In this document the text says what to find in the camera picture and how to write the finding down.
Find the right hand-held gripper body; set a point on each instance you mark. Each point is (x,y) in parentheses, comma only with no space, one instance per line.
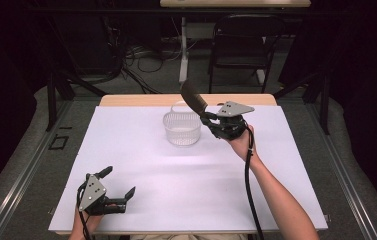
(232,121)

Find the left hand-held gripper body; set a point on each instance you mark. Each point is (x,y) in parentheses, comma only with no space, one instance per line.
(92,193)

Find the white plastic mesh basket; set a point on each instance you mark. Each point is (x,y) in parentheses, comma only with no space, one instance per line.
(181,128)

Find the person's right hand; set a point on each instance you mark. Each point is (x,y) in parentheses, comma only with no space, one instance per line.
(242,146)

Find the person's left hand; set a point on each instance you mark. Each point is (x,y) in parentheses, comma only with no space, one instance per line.
(92,221)

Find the white table mat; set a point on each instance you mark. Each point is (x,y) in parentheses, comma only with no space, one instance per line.
(182,186)

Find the white-legged desk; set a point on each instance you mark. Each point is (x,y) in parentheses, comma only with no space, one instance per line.
(183,56)

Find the black folding chair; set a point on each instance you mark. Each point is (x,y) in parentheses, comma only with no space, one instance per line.
(242,50)

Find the wooden table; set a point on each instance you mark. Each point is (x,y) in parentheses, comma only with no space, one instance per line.
(136,100)

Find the black metal stand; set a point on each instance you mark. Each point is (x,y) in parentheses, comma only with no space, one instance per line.
(325,100)
(52,100)

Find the aluminium floor rail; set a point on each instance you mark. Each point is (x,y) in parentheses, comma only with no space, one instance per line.
(346,173)
(26,173)

